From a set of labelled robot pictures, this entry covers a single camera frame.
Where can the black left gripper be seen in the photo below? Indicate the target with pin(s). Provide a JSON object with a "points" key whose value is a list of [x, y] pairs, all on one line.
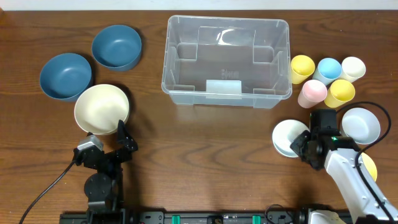
{"points": [[125, 142]]}

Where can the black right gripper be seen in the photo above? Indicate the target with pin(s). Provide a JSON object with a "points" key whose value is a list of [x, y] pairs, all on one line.
{"points": [[296, 145]]}

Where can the white small bowl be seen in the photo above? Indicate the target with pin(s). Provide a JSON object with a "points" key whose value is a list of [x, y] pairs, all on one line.
{"points": [[285, 133]]}

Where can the light grey small bowl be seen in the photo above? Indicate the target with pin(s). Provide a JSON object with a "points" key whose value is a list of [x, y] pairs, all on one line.
{"points": [[361, 125]]}

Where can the pink cup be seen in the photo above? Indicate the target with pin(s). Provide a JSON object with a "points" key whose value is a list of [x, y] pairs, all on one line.
{"points": [[312, 93]]}

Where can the yellow small bowl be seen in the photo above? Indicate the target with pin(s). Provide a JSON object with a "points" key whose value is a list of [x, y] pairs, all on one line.
{"points": [[370, 166]]}

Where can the yellow cup front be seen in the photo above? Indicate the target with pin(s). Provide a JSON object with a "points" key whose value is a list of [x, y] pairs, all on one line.
{"points": [[339, 93]]}

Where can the yellow cup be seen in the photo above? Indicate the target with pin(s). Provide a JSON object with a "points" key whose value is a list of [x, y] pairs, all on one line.
{"points": [[302, 67], [339, 93]]}

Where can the light blue cup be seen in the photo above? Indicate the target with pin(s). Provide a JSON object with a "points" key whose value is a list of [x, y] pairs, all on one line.
{"points": [[327, 71]]}

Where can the clear plastic storage container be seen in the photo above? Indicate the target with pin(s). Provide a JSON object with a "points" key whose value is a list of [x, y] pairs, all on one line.
{"points": [[227, 61]]}

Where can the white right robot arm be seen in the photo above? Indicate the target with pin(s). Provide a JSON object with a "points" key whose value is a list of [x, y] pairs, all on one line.
{"points": [[341, 158]]}

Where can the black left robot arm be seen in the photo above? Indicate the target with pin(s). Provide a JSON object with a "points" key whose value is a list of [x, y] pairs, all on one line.
{"points": [[104, 189]]}

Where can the yellow cup near container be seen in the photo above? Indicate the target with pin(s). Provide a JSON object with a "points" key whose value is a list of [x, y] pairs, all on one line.
{"points": [[302, 67]]}

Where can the cream bowl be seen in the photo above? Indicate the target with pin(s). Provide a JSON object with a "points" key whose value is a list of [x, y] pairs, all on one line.
{"points": [[100, 108]]}

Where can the dark blue bowl near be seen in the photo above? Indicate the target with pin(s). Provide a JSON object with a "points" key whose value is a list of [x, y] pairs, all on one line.
{"points": [[66, 76]]}

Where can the dark blue bowl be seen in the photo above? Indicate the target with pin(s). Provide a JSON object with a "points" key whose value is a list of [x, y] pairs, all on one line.
{"points": [[117, 48], [66, 76]]}

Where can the cream white cup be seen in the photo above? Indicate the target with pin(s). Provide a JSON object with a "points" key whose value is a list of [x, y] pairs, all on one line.
{"points": [[353, 68]]}

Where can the dark blue bowl far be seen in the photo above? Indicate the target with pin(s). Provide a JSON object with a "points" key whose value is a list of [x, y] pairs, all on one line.
{"points": [[117, 48]]}

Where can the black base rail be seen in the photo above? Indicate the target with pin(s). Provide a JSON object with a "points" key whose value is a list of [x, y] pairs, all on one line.
{"points": [[271, 216]]}

